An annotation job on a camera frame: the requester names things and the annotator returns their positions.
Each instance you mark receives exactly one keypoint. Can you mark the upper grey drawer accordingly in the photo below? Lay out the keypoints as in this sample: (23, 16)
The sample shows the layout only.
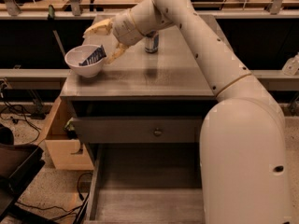
(114, 130)

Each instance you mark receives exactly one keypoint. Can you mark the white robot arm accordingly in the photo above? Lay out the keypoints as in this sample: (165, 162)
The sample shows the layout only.
(242, 142)

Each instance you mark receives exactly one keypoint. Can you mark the grey metal counter cabinet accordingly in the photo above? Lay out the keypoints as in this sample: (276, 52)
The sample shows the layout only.
(165, 84)

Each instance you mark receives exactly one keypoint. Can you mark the green handled tool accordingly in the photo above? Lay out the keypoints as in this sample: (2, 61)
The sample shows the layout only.
(51, 19)

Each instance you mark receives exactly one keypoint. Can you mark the white bowl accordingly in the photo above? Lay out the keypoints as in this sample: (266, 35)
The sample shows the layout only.
(77, 55)

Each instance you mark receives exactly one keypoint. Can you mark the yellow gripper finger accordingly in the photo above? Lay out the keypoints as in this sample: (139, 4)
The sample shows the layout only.
(103, 27)
(118, 51)

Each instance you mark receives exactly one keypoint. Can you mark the open lower grey drawer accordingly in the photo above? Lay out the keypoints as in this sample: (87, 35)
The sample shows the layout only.
(146, 184)

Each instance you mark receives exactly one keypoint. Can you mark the round drawer knob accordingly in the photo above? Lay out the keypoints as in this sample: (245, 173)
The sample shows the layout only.
(157, 132)

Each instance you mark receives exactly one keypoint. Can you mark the blue rxbar blueberry bar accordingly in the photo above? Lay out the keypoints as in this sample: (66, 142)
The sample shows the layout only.
(94, 57)

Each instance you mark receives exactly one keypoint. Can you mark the black bin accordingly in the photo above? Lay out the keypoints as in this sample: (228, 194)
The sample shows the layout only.
(19, 164)

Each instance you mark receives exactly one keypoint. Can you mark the light wooden box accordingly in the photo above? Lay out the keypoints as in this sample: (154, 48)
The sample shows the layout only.
(65, 153)

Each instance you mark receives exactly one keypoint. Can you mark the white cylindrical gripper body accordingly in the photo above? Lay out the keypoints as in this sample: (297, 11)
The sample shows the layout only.
(125, 29)

